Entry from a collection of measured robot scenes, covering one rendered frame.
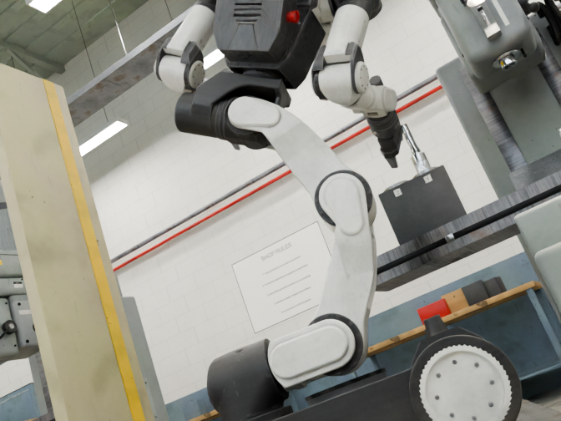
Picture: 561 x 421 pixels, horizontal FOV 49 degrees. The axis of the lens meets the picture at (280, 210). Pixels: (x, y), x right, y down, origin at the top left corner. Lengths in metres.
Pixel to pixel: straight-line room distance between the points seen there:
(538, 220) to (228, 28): 0.92
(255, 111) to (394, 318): 4.94
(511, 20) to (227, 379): 1.27
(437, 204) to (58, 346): 1.38
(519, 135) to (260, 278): 5.03
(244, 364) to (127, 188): 6.92
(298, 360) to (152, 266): 6.54
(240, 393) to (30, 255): 1.19
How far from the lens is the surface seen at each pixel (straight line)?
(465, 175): 6.31
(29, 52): 9.30
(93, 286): 2.58
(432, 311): 5.68
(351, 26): 1.61
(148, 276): 7.95
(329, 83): 1.56
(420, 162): 2.00
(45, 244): 2.51
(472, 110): 2.39
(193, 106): 1.70
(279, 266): 6.91
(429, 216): 1.92
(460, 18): 2.01
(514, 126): 2.35
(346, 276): 1.48
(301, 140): 1.58
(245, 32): 1.64
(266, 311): 6.98
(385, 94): 1.74
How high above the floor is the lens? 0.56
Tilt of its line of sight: 18 degrees up
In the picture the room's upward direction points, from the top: 21 degrees counter-clockwise
